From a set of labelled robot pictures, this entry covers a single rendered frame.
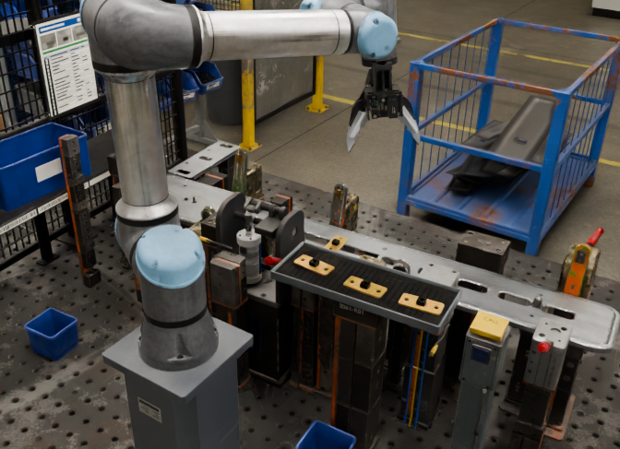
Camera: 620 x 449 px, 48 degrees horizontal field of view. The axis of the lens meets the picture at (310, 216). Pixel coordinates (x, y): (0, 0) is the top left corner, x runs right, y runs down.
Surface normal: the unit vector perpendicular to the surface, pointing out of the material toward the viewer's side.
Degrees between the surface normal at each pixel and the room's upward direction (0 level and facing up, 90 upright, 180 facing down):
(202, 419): 90
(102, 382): 0
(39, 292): 0
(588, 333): 0
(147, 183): 90
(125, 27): 67
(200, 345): 72
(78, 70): 90
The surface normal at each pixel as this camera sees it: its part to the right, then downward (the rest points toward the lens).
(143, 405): -0.55, 0.40
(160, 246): 0.07, -0.80
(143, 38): -0.04, 0.34
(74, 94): 0.87, 0.25
